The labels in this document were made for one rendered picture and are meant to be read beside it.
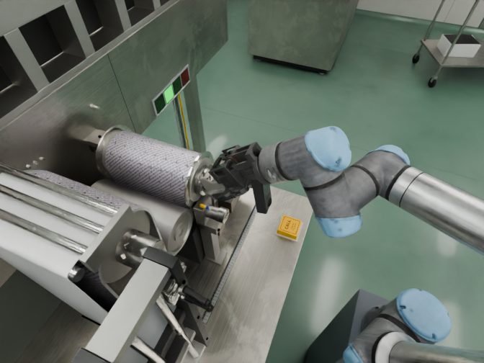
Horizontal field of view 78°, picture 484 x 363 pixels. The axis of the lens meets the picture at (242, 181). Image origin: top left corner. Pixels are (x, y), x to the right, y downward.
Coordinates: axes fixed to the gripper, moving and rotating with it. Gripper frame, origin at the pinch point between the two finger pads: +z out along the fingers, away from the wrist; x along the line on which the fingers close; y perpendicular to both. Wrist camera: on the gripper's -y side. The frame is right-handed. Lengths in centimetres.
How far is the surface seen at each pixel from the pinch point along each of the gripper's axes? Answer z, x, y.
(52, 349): 46, 44, -8
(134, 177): 14.6, 4.2, 12.6
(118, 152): 15.6, 1.5, 19.4
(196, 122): 78, -79, -9
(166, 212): 6.9, 9.1, 3.3
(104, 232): -11.5, 26.2, 17.0
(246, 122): 123, -167, -60
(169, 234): 5.2, 13.4, 0.4
